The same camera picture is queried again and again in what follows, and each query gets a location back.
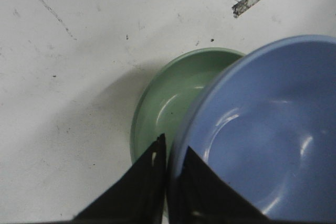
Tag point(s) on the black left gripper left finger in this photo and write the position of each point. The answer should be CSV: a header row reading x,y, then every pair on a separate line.
x,y
138,196

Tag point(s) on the blue bowl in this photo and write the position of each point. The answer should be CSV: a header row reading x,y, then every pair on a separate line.
x,y
266,127

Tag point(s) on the green bowl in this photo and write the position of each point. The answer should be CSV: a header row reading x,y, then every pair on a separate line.
x,y
168,96

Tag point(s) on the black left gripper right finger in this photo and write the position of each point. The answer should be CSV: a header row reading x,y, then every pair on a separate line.
x,y
198,195

